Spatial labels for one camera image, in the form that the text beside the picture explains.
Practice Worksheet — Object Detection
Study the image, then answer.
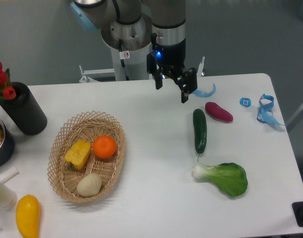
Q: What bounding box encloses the orange fruit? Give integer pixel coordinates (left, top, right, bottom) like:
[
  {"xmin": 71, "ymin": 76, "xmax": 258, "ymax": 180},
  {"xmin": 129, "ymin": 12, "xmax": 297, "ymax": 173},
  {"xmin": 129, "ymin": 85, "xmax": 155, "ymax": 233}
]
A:
[{"xmin": 93, "ymin": 135, "xmax": 117, "ymax": 159}]

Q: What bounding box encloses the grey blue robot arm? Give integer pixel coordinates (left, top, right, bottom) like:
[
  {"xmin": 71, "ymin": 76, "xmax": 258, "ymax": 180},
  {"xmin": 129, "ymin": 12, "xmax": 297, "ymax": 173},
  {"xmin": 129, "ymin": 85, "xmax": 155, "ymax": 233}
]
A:
[{"xmin": 70, "ymin": 0, "xmax": 198, "ymax": 103}]

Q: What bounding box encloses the green cucumber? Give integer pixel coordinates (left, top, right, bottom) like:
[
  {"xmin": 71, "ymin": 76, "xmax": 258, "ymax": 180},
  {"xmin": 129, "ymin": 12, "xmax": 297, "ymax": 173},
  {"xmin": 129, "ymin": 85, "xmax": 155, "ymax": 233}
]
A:
[{"xmin": 193, "ymin": 109, "xmax": 207, "ymax": 154}]

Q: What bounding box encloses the red tulip bouquet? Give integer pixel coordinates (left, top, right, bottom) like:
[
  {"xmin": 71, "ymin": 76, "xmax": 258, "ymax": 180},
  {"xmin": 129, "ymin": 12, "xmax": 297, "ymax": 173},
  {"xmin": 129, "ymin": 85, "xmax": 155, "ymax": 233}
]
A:
[{"xmin": 0, "ymin": 61, "xmax": 16, "ymax": 100}]

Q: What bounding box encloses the white plastic bottle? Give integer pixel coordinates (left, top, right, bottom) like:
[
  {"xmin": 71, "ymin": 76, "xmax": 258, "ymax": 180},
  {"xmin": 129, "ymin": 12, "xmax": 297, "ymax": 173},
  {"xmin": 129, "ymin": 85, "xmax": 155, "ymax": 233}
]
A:
[{"xmin": 0, "ymin": 182, "xmax": 17, "ymax": 211}]

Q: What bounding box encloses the black ribbed vase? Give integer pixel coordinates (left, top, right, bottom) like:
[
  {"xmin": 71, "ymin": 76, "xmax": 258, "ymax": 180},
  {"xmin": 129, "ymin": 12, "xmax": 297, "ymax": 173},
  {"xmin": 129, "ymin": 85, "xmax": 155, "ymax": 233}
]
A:
[{"xmin": 0, "ymin": 82, "xmax": 48, "ymax": 135}]

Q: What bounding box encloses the black device at edge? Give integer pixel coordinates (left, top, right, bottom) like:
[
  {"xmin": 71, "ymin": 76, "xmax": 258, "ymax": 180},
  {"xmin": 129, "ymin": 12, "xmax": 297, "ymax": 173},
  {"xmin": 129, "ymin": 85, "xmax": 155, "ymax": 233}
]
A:
[{"xmin": 292, "ymin": 201, "xmax": 303, "ymax": 227}]

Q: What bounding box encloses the dark metal pot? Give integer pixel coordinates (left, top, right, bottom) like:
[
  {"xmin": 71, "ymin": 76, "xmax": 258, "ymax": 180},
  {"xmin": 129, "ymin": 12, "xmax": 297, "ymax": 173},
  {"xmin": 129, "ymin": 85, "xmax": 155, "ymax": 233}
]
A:
[{"xmin": 0, "ymin": 120, "xmax": 15, "ymax": 167}]

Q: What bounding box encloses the white flat stick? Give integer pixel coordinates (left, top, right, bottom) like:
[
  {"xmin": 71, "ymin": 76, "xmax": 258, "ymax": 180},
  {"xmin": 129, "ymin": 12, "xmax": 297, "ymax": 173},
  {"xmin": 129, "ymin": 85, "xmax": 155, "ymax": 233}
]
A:
[{"xmin": 0, "ymin": 166, "xmax": 19, "ymax": 184}]

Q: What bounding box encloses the white garlic bulb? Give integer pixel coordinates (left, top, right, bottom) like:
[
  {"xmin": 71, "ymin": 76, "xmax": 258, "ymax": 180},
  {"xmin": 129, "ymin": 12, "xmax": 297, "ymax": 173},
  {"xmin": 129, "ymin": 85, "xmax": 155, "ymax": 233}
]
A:
[{"xmin": 76, "ymin": 173, "xmax": 102, "ymax": 197}]

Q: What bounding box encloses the woven wicker basket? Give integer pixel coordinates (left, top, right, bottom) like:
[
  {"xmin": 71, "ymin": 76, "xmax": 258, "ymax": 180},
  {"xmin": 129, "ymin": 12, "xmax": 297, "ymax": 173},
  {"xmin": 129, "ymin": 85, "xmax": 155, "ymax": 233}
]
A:
[{"xmin": 48, "ymin": 111, "xmax": 126, "ymax": 203}]

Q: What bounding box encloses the curved blue tape strip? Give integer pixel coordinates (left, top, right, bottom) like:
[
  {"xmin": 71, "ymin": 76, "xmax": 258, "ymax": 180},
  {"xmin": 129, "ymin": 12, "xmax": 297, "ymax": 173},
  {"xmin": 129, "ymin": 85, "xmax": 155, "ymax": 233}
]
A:
[{"xmin": 192, "ymin": 83, "xmax": 216, "ymax": 98}]

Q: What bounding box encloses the yellow mango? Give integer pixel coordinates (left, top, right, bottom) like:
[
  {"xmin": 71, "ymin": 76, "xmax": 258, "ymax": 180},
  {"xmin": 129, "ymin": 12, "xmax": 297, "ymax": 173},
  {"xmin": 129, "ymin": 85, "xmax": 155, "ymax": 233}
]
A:
[{"xmin": 15, "ymin": 194, "xmax": 41, "ymax": 238}]

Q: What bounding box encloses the yellow bell pepper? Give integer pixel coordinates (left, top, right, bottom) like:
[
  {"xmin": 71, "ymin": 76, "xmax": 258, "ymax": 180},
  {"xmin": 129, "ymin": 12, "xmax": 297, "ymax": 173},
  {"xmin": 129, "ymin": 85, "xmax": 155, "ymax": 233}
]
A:
[{"xmin": 64, "ymin": 140, "xmax": 92, "ymax": 170}]

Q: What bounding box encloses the tangled blue tape strip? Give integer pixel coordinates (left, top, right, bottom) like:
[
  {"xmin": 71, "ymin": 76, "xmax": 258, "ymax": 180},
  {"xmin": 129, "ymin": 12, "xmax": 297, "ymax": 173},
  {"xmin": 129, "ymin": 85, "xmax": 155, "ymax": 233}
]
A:
[{"xmin": 256, "ymin": 94, "xmax": 285, "ymax": 126}]

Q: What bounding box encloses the purple sweet potato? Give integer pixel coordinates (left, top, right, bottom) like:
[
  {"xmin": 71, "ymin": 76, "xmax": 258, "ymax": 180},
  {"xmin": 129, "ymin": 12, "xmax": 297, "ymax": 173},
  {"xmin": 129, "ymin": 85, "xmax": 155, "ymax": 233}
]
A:
[{"xmin": 205, "ymin": 102, "xmax": 233, "ymax": 122}]

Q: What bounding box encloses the small blue tape roll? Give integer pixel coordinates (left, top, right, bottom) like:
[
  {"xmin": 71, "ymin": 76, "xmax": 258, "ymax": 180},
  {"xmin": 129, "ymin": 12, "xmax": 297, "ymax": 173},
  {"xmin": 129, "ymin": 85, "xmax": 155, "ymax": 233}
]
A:
[{"xmin": 239, "ymin": 97, "xmax": 252, "ymax": 108}]

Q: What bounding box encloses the white metal frame bracket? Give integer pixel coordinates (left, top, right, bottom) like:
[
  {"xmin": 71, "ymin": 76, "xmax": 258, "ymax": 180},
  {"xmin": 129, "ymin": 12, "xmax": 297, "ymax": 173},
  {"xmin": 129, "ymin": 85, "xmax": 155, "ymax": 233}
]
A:
[{"xmin": 79, "ymin": 56, "xmax": 206, "ymax": 83}]

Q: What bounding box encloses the green bok choy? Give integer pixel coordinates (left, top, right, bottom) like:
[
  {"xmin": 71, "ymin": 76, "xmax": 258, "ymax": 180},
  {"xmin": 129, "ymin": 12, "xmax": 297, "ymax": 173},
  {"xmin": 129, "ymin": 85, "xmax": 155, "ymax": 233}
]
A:
[{"xmin": 192, "ymin": 163, "xmax": 249, "ymax": 197}]

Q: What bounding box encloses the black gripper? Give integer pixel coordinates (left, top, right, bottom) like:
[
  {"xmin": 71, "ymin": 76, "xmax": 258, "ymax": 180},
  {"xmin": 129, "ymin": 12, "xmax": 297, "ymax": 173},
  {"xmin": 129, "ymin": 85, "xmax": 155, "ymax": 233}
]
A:
[{"xmin": 147, "ymin": 33, "xmax": 198, "ymax": 103}]

